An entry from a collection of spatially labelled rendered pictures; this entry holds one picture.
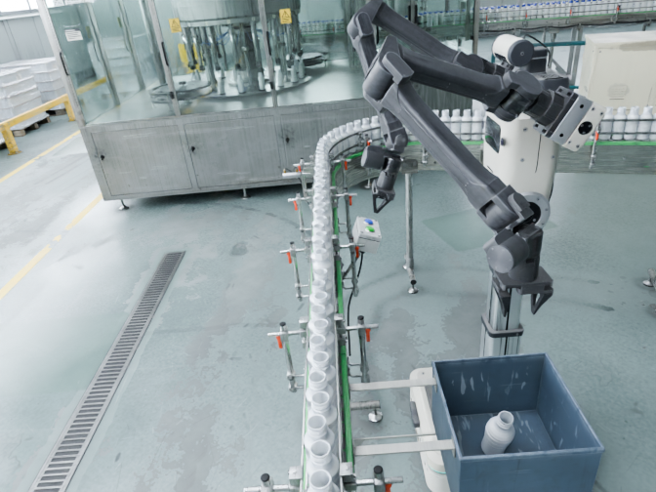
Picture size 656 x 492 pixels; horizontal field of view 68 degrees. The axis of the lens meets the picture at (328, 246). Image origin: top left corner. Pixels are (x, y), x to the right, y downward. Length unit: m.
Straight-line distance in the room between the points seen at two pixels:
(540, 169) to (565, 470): 0.81
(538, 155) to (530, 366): 0.60
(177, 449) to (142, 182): 3.16
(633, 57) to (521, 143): 3.81
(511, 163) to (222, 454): 1.80
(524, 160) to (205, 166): 3.78
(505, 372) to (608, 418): 1.28
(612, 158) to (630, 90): 2.33
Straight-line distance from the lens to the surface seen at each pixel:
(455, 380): 1.45
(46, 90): 11.39
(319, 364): 1.09
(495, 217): 1.03
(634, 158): 3.09
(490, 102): 1.29
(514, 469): 1.26
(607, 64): 5.26
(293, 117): 4.67
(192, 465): 2.52
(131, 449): 2.70
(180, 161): 4.98
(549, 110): 1.36
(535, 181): 1.60
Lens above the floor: 1.89
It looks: 29 degrees down
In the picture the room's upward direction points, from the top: 6 degrees counter-clockwise
